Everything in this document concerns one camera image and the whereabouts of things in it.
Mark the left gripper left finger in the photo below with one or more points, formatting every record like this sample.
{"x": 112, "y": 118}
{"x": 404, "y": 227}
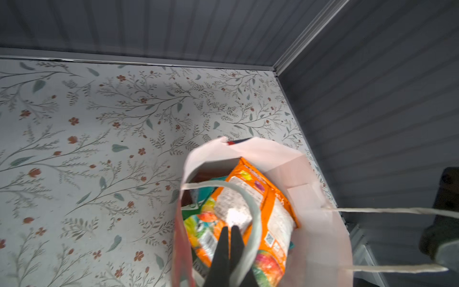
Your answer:
{"x": 219, "y": 274}

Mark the green yellow candy bag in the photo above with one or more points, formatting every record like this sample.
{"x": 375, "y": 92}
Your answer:
{"x": 203, "y": 226}

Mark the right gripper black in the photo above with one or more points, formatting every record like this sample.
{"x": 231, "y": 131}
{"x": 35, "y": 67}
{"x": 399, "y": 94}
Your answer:
{"x": 440, "y": 241}

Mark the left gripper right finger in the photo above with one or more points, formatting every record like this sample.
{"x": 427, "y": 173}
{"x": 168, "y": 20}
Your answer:
{"x": 236, "y": 249}

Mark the pink Fox's candy bag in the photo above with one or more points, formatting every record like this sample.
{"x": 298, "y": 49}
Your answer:
{"x": 265, "y": 217}

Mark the red paper gift bag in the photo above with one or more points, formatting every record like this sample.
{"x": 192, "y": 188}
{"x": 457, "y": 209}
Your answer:
{"x": 320, "y": 253}

